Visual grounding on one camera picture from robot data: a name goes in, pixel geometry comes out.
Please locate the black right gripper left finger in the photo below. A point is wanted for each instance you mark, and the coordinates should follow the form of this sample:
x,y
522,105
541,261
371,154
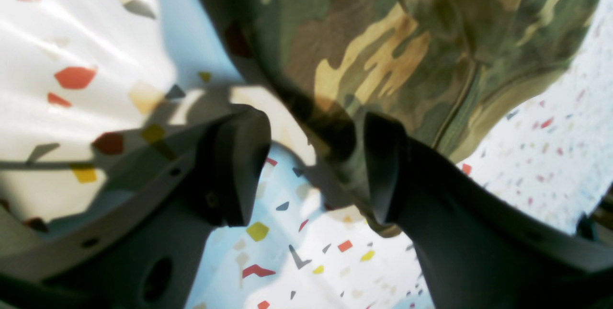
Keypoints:
x,y
145,253

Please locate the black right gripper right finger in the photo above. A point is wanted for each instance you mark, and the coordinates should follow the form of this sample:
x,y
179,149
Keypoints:
x,y
476,251

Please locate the camouflage T-shirt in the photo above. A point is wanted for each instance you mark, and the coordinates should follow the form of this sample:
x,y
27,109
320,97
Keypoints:
x,y
447,70

